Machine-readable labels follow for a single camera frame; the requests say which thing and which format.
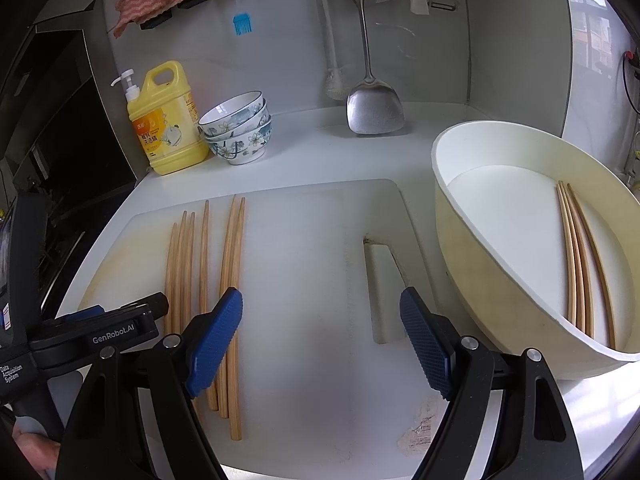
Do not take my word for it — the black cable loop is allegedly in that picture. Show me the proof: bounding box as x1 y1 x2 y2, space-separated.
621 56 640 112

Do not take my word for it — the floral ceramic bowl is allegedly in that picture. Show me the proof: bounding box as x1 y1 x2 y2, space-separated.
205 117 275 166
202 101 271 143
198 90 266 137

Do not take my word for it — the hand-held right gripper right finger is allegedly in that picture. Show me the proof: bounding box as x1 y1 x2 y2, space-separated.
400 287 586 480

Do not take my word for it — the window with metal bars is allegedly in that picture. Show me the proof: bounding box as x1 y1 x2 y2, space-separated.
560 0 640 111

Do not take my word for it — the white plastic cutting board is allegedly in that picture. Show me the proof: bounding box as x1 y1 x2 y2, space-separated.
52 178 468 476

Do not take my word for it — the grey gas pipe with valves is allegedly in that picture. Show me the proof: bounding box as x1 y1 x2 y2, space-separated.
621 49 640 181

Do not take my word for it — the person's left hand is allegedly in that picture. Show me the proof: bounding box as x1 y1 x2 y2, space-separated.
15 432 63 480

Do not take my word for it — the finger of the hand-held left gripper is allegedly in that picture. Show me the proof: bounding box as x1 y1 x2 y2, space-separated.
52 305 108 330
102 291 171 322

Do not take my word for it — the bunch of wooden chopsticks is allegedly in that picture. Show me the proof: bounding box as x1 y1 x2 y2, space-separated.
164 195 247 442

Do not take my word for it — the steel wok spatula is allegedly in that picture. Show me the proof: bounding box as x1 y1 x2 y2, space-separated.
345 0 406 136

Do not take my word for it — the yellow dish soap bottle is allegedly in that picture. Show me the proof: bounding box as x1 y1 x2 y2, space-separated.
110 60 210 177

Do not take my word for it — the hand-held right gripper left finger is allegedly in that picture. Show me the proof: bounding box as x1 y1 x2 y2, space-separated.
59 287 244 480

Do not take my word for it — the white long-handled bottle brush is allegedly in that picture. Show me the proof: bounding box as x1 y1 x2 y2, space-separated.
314 0 351 101

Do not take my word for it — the cream round basin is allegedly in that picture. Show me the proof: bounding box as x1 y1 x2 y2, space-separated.
431 120 640 380

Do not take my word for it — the black gas stove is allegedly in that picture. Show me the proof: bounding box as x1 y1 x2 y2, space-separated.
35 180 101 311

